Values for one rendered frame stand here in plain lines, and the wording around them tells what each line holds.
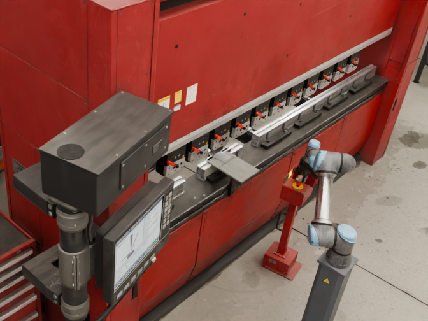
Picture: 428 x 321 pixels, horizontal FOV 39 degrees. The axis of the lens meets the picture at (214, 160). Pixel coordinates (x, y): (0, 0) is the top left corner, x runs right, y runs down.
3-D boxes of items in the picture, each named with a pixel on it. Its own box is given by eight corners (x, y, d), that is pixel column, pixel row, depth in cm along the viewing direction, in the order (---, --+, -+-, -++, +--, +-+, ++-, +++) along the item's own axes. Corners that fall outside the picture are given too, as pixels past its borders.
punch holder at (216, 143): (212, 151, 359) (215, 128, 349) (202, 145, 363) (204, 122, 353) (228, 142, 369) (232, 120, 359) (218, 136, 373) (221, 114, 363)
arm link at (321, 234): (335, 248, 327) (344, 151, 334) (309, 245, 326) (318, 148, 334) (330, 248, 339) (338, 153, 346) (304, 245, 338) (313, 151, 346)
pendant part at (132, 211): (113, 307, 239) (114, 242, 218) (88, 294, 243) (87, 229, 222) (169, 241, 273) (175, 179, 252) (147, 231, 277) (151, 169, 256)
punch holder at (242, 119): (233, 139, 372) (237, 117, 362) (223, 133, 376) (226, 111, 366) (248, 130, 382) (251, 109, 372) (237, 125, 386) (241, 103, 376)
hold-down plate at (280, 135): (266, 149, 407) (267, 146, 405) (260, 146, 409) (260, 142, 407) (291, 134, 426) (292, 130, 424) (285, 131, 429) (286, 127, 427)
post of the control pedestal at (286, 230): (283, 256, 434) (297, 199, 402) (276, 253, 436) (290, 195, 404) (286, 251, 438) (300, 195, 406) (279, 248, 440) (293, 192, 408)
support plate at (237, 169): (241, 183, 355) (241, 182, 354) (207, 163, 367) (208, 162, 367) (259, 171, 367) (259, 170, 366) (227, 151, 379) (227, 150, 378)
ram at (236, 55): (118, 180, 300) (122, 33, 254) (107, 172, 304) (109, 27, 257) (390, 34, 497) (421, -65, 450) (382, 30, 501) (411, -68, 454)
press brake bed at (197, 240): (125, 348, 369) (130, 253, 321) (103, 328, 379) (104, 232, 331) (362, 161, 566) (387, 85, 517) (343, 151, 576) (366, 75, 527)
